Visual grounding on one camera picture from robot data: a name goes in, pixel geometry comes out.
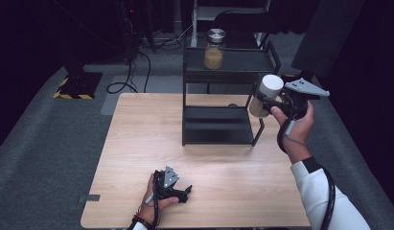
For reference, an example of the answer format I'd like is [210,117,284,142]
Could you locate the dark equipment rack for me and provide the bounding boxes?
[113,0,158,62]

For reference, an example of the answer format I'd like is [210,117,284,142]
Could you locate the grey tape strip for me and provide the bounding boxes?
[77,194,102,204]

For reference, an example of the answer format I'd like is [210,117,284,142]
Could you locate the left hand-held gripper cable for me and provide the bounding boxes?
[145,191,162,229]

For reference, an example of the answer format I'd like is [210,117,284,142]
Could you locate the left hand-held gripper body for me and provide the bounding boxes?
[152,165,182,200]

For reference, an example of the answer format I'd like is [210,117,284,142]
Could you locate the person's left hand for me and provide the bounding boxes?
[138,172,180,224]

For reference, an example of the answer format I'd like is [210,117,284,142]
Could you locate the black floor cable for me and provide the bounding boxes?
[105,50,152,95]

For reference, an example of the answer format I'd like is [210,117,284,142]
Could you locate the person's right hand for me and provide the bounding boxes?
[269,100,315,166]

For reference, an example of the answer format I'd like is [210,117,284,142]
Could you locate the grey tilted panel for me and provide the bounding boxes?
[290,0,367,82]

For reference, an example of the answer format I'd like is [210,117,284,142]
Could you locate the glass jar with silver lid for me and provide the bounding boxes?
[203,28,227,71]

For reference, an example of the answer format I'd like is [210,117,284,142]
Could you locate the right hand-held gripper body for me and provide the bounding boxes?
[279,77,331,122]

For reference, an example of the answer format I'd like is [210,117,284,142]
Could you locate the grey floor mat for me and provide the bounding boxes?
[100,74,186,116]

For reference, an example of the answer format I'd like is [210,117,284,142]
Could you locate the hand-held gripper cable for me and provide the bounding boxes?
[276,119,336,230]
[145,191,162,229]

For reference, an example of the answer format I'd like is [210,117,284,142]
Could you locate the right hand-held gripper cable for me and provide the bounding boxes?
[276,119,336,230]

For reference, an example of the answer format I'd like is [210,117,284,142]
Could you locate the jar with white lid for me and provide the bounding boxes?
[248,74,285,119]

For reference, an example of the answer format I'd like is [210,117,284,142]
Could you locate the black two-tier metal shelf rack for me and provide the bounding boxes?
[181,39,282,148]

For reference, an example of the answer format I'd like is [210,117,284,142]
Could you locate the black chair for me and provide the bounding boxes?
[208,10,275,50]

